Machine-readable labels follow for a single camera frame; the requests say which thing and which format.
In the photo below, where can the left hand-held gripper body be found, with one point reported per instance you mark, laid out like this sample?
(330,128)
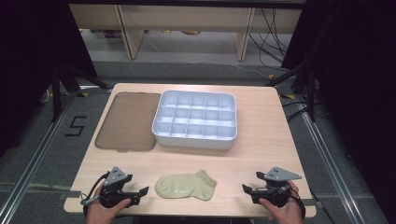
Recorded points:
(113,186)

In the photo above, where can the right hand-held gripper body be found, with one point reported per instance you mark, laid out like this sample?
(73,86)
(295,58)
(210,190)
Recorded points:
(275,191)

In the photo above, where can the pale green sock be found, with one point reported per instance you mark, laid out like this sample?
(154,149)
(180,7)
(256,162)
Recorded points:
(183,186)

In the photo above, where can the white divided storage box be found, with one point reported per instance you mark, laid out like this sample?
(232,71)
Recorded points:
(194,140)

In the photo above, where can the person's right hand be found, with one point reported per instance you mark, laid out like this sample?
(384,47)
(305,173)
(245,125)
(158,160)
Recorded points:
(289,213)

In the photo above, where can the person's left hand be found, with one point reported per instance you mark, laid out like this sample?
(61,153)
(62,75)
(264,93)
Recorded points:
(102,214)

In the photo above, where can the brown translucent box lid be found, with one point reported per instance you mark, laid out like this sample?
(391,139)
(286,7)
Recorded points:
(127,124)

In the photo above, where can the black metal stand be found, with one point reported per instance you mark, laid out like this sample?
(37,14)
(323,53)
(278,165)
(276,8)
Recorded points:
(56,93)
(311,93)

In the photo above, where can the black curtain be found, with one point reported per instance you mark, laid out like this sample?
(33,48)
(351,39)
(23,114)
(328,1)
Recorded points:
(358,93)
(31,62)

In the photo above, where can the small yellow object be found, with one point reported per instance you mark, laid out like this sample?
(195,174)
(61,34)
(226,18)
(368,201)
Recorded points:
(166,31)

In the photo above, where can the beige wooden desk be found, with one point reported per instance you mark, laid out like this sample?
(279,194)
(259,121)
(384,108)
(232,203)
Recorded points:
(186,15)

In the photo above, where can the aluminium floor rail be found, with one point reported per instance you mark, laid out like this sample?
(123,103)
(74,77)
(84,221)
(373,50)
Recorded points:
(37,155)
(330,168)

